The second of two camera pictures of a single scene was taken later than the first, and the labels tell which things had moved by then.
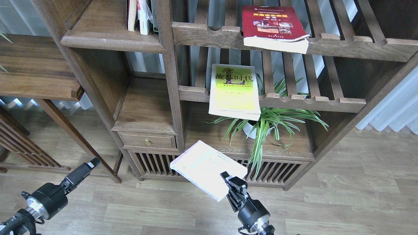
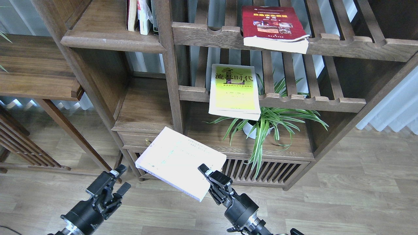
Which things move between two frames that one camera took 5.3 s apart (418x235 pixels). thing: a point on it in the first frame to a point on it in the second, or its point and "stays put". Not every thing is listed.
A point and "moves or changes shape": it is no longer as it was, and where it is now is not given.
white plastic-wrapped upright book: [145, 16] stays put
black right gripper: [237, 196] to [242, 209]
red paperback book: [278, 28] stays put
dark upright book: [155, 10] stays put
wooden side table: [41, 69] stays put
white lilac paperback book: [202, 164] moves or changes shape
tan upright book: [131, 10] stays put
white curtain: [398, 109] stays put
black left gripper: [54, 197] to [87, 216]
